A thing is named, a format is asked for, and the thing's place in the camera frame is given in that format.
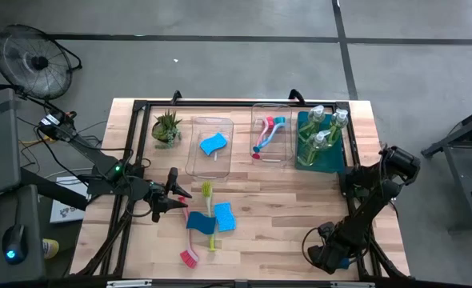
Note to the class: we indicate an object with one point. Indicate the large clear plastic bin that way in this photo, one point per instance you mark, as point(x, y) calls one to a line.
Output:
point(210, 168)

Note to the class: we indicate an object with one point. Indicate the yellow cup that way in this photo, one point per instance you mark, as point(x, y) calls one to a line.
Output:
point(50, 249)

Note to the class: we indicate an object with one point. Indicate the white printed box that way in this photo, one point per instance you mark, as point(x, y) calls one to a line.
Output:
point(66, 206)

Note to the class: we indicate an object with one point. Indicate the small clear plastic bin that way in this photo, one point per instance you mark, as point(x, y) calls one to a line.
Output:
point(284, 144)

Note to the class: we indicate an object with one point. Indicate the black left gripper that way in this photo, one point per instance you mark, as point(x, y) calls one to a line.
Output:
point(158, 196)

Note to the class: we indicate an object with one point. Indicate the silver metal bracket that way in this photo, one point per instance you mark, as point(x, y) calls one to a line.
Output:
point(352, 285)
point(128, 284)

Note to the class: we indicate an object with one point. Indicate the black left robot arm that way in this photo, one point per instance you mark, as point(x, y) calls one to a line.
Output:
point(96, 158)

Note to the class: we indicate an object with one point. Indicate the grey metal cart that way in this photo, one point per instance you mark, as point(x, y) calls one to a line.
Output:
point(468, 226)

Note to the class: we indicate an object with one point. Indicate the small potted succulent plant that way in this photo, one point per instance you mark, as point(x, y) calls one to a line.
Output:
point(167, 125)

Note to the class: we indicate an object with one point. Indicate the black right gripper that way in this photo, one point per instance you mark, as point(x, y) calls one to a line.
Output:
point(326, 258)

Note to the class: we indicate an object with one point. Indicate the black metal table frame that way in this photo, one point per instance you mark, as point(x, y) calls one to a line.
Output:
point(240, 103)

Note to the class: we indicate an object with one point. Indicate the black computer mouse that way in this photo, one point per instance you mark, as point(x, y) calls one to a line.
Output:
point(14, 244)

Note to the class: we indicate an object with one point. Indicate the black floor fan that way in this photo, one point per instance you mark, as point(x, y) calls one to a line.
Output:
point(40, 62)

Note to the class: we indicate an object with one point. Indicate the yellow-green dish brush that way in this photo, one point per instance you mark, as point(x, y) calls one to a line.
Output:
point(207, 190)

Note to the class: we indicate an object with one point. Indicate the grey desk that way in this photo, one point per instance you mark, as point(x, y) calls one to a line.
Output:
point(34, 224)

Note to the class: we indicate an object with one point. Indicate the blue dish brush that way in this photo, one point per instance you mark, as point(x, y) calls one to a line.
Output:
point(280, 120)

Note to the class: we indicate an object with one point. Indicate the teal plastic bin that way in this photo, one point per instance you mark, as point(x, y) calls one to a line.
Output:
point(332, 160)

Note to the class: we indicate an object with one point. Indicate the red and pink dish brush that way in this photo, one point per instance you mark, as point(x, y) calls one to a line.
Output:
point(189, 258)
point(263, 130)

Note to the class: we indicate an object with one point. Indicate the green dish soap pump bottle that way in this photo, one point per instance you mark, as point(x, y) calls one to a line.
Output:
point(316, 114)
point(318, 140)
point(340, 118)

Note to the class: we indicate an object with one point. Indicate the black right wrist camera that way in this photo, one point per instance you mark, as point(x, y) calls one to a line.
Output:
point(326, 231)

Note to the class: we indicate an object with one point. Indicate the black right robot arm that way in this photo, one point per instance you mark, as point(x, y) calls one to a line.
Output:
point(364, 216)

